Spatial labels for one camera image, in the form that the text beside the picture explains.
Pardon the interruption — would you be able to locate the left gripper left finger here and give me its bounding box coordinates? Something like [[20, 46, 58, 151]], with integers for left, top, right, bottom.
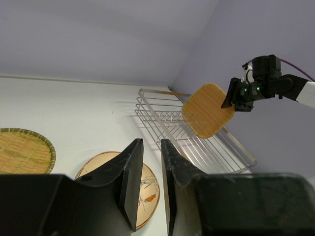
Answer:
[[0, 139, 144, 236]]

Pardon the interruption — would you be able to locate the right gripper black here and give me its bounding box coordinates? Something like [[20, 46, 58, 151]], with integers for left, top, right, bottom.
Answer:
[[221, 55, 282, 112]]

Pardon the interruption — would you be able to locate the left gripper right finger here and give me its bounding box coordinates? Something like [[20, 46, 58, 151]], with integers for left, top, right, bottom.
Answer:
[[161, 139, 315, 236]]

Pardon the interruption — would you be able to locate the orange wicker plate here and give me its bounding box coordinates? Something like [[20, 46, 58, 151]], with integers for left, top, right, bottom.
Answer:
[[182, 83, 235, 139]]

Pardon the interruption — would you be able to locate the cream floral plate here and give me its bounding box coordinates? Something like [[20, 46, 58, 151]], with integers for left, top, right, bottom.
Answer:
[[75, 151, 160, 230]]

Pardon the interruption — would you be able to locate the yellow-green woven plate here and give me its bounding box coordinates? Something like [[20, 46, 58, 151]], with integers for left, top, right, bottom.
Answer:
[[0, 128, 56, 175]]

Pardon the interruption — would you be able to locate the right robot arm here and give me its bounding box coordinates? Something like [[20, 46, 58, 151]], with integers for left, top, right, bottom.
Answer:
[[221, 55, 315, 112]]

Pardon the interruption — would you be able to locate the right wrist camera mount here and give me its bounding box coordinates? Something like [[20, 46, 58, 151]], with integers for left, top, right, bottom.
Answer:
[[241, 62, 254, 84]]

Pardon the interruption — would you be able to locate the metal wire dish rack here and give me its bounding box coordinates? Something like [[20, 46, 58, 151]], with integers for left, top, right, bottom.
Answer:
[[135, 88, 257, 174]]

